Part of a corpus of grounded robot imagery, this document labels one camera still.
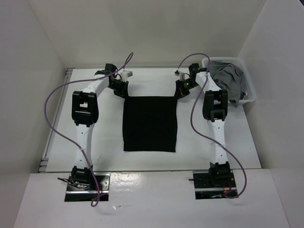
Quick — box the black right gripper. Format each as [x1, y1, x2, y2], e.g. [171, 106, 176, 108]
[174, 78, 199, 101]

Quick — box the grey skirt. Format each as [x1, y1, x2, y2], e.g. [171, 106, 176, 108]
[209, 61, 246, 107]

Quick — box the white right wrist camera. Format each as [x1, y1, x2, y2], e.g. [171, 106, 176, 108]
[174, 70, 190, 81]

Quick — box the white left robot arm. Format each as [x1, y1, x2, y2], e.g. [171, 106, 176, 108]
[70, 64, 133, 190]

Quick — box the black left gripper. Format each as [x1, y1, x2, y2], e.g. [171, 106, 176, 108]
[107, 79, 129, 100]

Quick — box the white perforated plastic basket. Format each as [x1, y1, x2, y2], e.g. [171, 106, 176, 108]
[202, 57, 256, 105]

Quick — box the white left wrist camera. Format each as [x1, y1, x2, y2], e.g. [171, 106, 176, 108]
[118, 70, 133, 82]

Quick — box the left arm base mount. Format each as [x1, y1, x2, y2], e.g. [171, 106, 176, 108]
[58, 172, 111, 202]

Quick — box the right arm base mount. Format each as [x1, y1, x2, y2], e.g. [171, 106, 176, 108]
[189, 171, 238, 200]

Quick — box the black skirt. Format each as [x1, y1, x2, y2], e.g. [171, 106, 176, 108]
[123, 96, 178, 152]

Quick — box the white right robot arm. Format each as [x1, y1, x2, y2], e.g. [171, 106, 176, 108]
[174, 63, 231, 187]

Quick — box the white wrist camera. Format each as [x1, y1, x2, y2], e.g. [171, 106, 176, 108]
[118, 70, 133, 82]
[174, 70, 190, 81]

